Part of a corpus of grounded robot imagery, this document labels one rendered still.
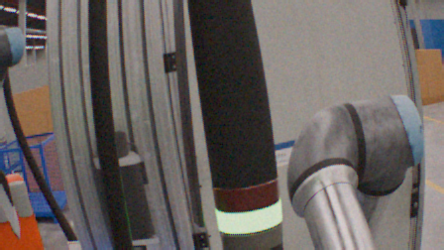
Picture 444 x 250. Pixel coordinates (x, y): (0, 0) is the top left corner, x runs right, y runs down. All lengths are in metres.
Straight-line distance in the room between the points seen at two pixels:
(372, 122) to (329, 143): 0.08
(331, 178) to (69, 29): 0.61
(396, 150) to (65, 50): 0.65
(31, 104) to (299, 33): 6.40
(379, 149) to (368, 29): 1.70
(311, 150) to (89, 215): 0.54
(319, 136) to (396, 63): 1.81
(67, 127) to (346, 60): 1.48
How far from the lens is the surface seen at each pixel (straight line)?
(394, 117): 0.84
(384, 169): 0.85
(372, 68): 2.50
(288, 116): 2.30
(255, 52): 0.32
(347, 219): 0.72
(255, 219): 0.32
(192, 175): 0.32
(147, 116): 1.17
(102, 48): 0.25
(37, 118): 8.35
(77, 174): 1.16
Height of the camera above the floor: 1.70
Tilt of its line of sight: 7 degrees down
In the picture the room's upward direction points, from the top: 8 degrees counter-clockwise
